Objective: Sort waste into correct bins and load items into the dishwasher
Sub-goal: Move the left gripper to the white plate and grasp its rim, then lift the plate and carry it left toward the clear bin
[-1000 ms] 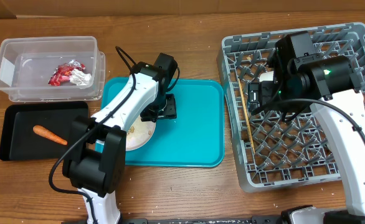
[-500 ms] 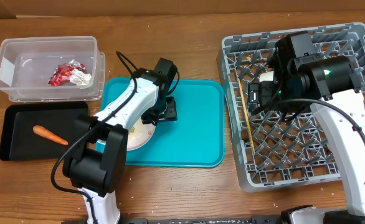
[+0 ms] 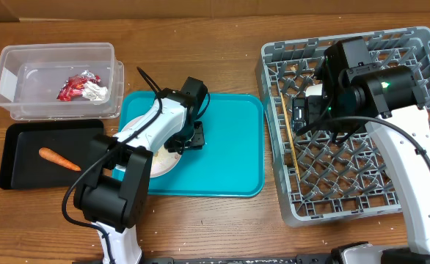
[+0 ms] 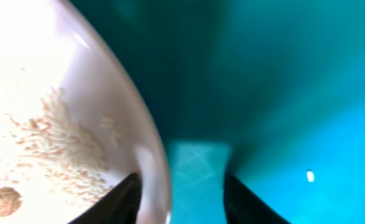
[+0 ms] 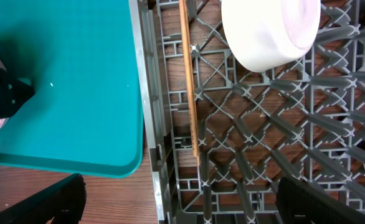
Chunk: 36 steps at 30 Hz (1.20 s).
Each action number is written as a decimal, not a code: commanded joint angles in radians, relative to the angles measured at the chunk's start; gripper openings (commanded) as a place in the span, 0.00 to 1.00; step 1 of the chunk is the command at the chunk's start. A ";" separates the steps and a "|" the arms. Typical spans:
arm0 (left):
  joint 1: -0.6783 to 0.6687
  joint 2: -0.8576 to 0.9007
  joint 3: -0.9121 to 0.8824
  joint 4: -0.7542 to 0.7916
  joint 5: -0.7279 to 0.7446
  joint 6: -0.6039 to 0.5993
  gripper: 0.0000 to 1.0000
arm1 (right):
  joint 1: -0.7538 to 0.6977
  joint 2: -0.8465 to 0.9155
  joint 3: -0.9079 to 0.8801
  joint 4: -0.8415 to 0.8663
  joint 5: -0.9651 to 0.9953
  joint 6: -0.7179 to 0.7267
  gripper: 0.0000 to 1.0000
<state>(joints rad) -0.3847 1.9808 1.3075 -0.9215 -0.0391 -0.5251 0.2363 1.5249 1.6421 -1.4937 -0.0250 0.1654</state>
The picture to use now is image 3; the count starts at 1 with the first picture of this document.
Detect red snack wrapper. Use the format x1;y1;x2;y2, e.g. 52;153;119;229
57;75;101;101

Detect white bowl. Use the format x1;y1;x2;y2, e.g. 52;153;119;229
305;84;322;97

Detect foil wrapper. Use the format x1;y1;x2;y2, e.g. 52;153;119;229
80;70;108;101

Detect black plastic bin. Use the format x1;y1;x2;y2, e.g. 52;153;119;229
0;120;105;189

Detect grey dishwasher rack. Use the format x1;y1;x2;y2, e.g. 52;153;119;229
256;26;430;227

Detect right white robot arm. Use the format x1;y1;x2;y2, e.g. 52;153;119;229
292;37;430;257

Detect clear plastic storage bin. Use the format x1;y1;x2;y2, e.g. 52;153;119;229
0;43;124;120

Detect wooden chopstick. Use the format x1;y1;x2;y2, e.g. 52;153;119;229
280;93;301;183

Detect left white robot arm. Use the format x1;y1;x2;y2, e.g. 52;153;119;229
65;77;210;263

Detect teal plastic tray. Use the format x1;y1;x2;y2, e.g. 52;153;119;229
112;90;266;199

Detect orange carrot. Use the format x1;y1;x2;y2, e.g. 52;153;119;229
39;147;81;172

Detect pink plate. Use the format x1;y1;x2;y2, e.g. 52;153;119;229
115;115;181;178

